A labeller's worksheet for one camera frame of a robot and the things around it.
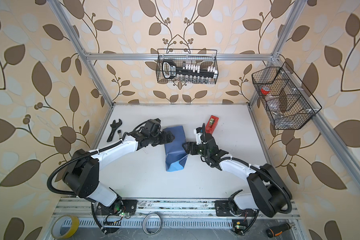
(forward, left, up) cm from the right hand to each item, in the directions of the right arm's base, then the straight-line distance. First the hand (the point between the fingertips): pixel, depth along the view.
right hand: (187, 145), depth 86 cm
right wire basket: (+8, -51, +24) cm, 57 cm away
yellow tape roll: (-34, +61, -6) cm, 70 cm away
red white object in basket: (+20, -43, +24) cm, 53 cm away
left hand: (+5, +10, +2) cm, 11 cm away
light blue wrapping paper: (-3, +7, -5) cm, 9 cm away
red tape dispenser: (+19, -18, -4) cm, 26 cm away
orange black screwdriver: (-40, -37, -8) cm, 55 cm away
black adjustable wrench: (+24, +53, -10) cm, 59 cm away
